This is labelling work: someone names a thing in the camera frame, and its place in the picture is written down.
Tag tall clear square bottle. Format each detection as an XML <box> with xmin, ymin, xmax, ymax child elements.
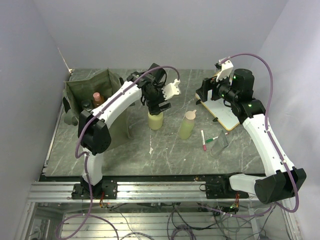
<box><xmin>81</xmin><ymin>99</ymin><xmax>93</xmax><ymax>112</ymax></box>

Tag yellow-green pump bottle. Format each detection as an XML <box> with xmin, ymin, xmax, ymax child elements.
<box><xmin>148</xmin><ymin>112</ymin><xmax>164</xmax><ymax>131</ymax></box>

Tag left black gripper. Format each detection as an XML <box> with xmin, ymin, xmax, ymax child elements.
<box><xmin>145</xmin><ymin>82</ymin><xmax>172</xmax><ymax>116</ymax></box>

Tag tangled floor cables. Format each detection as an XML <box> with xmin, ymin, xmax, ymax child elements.
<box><xmin>54</xmin><ymin>199</ymin><xmax>276</xmax><ymax>240</ymax></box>

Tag red whiteboard marker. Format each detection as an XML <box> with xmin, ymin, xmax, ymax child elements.
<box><xmin>200</xmin><ymin>129</ymin><xmax>207</xmax><ymax>151</ymax></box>

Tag green bottle peach cap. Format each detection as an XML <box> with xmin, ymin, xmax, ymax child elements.
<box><xmin>179</xmin><ymin>110</ymin><xmax>197</xmax><ymax>140</ymax></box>

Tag yellow-framed whiteboard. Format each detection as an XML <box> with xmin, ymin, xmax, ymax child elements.
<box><xmin>200</xmin><ymin>90</ymin><xmax>240</xmax><ymax>131</ymax></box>

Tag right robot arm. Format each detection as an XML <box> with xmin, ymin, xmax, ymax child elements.
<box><xmin>195</xmin><ymin>68</ymin><xmax>307</xmax><ymax>204</ymax></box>

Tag olive canvas bag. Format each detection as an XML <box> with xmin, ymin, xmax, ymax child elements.
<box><xmin>62</xmin><ymin>69</ymin><xmax>133</xmax><ymax>150</ymax></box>

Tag orange bottle pink cap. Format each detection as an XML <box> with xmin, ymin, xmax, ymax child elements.
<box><xmin>92</xmin><ymin>92</ymin><xmax>105</xmax><ymax>108</ymax></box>

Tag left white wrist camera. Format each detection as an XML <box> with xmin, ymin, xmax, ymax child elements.
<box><xmin>161</xmin><ymin>78</ymin><xmax>181</xmax><ymax>101</ymax></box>

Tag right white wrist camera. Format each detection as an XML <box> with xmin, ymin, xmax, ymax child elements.
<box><xmin>214</xmin><ymin>58</ymin><xmax>234</xmax><ymax>82</ymax></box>

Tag green whiteboard marker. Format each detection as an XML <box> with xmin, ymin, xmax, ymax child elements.
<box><xmin>205</xmin><ymin>136</ymin><xmax>218</xmax><ymax>143</ymax></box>

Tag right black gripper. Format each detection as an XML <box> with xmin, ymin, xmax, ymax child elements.
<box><xmin>196</xmin><ymin>70</ymin><xmax>239</xmax><ymax>104</ymax></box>

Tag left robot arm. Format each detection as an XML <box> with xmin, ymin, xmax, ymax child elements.
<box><xmin>75</xmin><ymin>63</ymin><xmax>181</xmax><ymax>199</ymax></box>

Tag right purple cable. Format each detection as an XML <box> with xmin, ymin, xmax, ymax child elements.
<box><xmin>219</xmin><ymin>52</ymin><xmax>301</xmax><ymax>218</ymax></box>

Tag clear plastic cup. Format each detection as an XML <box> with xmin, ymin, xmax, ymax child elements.
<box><xmin>209</xmin><ymin>135</ymin><xmax>229</xmax><ymax>158</ymax></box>

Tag aluminium mounting rail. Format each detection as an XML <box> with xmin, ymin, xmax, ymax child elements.
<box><xmin>27</xmin><ymin>172</ymin><xmax>265</xmax><ymax>204</ymax></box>

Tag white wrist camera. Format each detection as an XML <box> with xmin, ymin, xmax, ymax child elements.
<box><xmin>161</xmin><ymin>78</ymin><xmax>181</xmax><ymax>101</ymax></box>
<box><xmin>214</xmin><ymin>58</ymin><xmax>234</xmax><ymax>82</ymax></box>

